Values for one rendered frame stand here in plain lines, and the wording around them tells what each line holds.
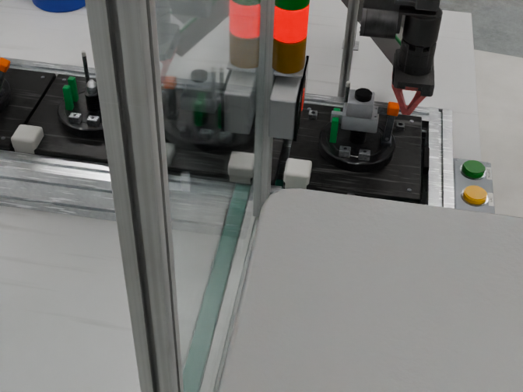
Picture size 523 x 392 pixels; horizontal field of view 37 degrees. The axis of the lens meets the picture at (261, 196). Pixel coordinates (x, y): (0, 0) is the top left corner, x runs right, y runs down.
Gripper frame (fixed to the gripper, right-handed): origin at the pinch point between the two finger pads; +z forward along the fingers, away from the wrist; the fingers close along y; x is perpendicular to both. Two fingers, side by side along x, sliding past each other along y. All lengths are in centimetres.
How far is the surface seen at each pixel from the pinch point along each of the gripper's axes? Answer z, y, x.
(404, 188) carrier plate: 9.8, 9.6, 1.2
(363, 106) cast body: -1.3, 2.2, -7.5
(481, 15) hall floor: 106, -232, 48
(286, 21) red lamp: -27.7, 21.4, -19.7
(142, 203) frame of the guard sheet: -46, 78, -23
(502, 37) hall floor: 106, -213, 57
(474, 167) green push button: 9.7, 1.9, 13.6
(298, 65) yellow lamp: -20.5, 20.6, -17.8
